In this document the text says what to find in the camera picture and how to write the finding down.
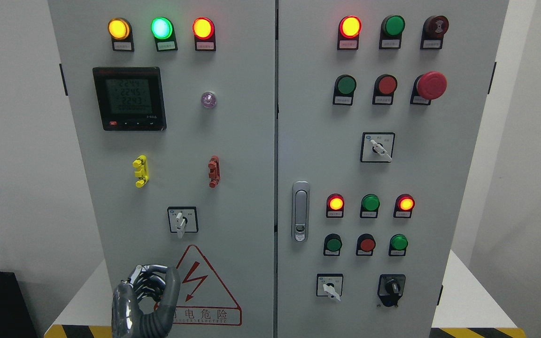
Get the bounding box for green push button lower right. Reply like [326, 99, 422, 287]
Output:
[388, 234, 409, 257]

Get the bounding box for grey electrical cabinet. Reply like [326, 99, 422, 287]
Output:
[48, 0, 509, 338]

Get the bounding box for white rotary switch upper right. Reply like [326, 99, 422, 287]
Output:
[359, 132, 395, 163]

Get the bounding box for white rotary switch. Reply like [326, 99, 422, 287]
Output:
[359, 132, 395, 163]
[316, 273, 344, 302]

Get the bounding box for yellow terminal clip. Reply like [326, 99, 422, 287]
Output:
[132, 154, 149, 188]

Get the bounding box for green indicator lower middle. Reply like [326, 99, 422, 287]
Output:
[359, 194, 380, 219]

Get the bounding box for black rotary selector switch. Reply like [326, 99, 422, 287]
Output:
[377, 274, 406, 307]

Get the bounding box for white platform with hazard stripes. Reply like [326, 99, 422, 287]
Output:
[45, 253, 525, 338]

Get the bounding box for red push button lower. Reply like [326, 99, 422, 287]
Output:
[355, 233, 376, 256]

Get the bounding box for green push button upper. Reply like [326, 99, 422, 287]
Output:
[332, 74, 356, 106]

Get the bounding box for lit green indicator light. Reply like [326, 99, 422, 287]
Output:
[150, 17, 178, 52]

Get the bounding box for red push button upper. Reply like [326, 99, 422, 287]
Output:
[373, 74, 398, 105]

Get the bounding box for silver door handle lock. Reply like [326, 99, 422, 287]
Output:
[292, 181, 309, 242]

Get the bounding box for white rotary switch door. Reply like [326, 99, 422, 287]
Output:
[167, 206, 199, 239]

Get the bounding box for lit red indicator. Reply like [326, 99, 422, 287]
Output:
[393, 194, 415, 219]
[326, 194, 344, 218]

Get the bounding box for red indicator light right door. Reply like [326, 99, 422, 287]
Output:
[337, 15, 362, 51]

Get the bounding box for black digital power meter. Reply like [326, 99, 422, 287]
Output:
[93, 67, 167, 131]

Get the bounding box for green push button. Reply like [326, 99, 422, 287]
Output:
[332, 74, 356, 106]
[323, 233, 343, 256]
[388, 234, 409, 257]

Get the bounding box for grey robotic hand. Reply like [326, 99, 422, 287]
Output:
[111, 264, 181, 338]

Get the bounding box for small clear lamp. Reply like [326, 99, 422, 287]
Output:
[201, 91, 217, 109]

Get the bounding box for white rotary switch lower right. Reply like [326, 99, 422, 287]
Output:
[316, 273, 344, 302]

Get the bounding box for green push button lower left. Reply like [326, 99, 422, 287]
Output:
[323, 233, 343, 256]

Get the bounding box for red electrical hazard sticker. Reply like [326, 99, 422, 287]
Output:
[173, 245, 242, 326]

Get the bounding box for red indicator light door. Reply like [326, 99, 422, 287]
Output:
[337, 15, 362, 51]
[193, 17, 216, 51]

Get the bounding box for lit red indicator lower left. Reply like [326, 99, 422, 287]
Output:
[326, 194, 344, 218]

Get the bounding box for lit red indicator lower right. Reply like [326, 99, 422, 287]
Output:
[393, 194, 415, 219]

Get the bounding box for dark green indicator light top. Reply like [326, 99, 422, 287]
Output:
[379, 15, 405, 50]

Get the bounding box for yellow indicator light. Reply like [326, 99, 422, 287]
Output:
[108, 17, 134, 52]

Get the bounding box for red push button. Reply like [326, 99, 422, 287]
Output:
[373, 74, 398, 105]
[355, 233, 376, 256]

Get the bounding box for dark red buzzer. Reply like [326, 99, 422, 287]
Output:
[419, 15, 449, 50]

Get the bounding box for red indicator light left door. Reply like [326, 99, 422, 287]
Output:
[193, 17, 216, 51]

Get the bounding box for red emergency stop button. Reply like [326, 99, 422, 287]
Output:
[410, 71, 448, 106]

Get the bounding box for red terminal clip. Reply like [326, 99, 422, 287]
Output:
[208, 155, 221, 189]

